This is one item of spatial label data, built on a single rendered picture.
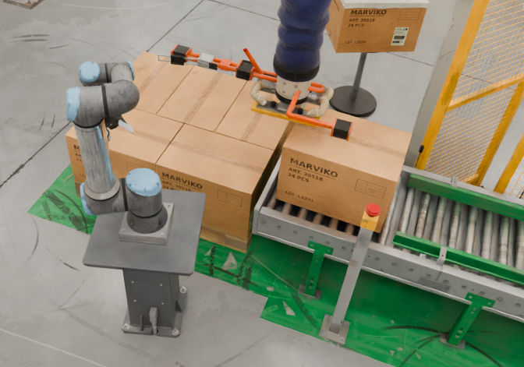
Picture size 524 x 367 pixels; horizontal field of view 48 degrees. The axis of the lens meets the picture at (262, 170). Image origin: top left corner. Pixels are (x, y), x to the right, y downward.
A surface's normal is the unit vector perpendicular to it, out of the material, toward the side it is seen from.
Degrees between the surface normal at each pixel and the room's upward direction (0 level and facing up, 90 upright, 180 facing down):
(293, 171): 90
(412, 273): 90
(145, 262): 0
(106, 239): 0
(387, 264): 90
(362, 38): 90
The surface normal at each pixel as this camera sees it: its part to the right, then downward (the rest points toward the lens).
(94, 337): 0.08, -0.71
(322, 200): -0.36, 0.64
